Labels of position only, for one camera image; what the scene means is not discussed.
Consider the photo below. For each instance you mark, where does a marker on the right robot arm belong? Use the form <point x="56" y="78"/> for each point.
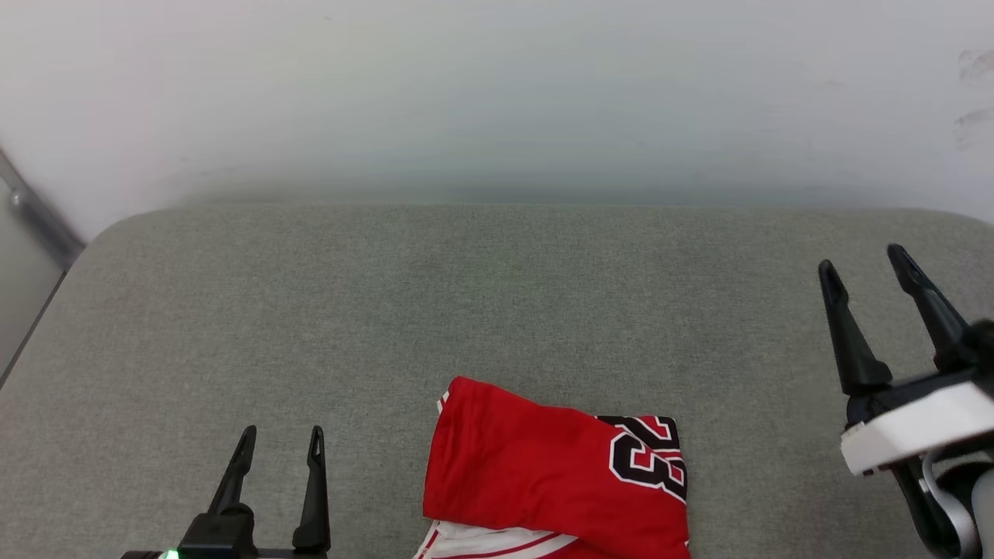
<point x="943" y="505"/>

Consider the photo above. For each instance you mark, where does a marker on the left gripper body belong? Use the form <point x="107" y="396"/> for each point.
<point x="221" y="536"/>

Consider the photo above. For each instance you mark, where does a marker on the red and white basketball jersey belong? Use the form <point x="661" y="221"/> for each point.
<point x="528" y="466"/>

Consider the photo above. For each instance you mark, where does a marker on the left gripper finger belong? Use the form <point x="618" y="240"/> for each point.
<point x="315" y="497"/>
<point x="235" y="477"/>

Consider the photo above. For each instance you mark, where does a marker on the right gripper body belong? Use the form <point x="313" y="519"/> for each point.
<point x="916" y="427"/>

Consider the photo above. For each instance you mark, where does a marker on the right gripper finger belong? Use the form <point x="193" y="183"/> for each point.
<point x="932" y="310"/>
<point x="850" y="341"/>

